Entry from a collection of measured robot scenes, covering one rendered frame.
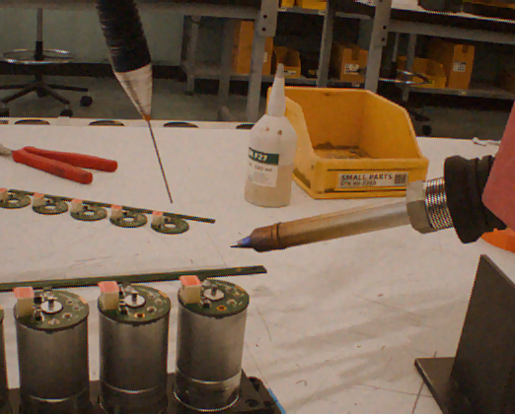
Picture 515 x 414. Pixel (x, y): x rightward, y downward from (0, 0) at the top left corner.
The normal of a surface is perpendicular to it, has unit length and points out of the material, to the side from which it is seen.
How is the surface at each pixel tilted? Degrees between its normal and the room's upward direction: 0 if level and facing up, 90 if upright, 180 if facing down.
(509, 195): 99
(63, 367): 90
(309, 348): 0
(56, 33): 90
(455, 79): 90
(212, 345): 90
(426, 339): 0
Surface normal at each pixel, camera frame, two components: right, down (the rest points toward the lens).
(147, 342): 0.47, 0.36
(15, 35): 0.22, 0.37
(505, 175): -0.49, 0.40
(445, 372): 0.10, -0.93
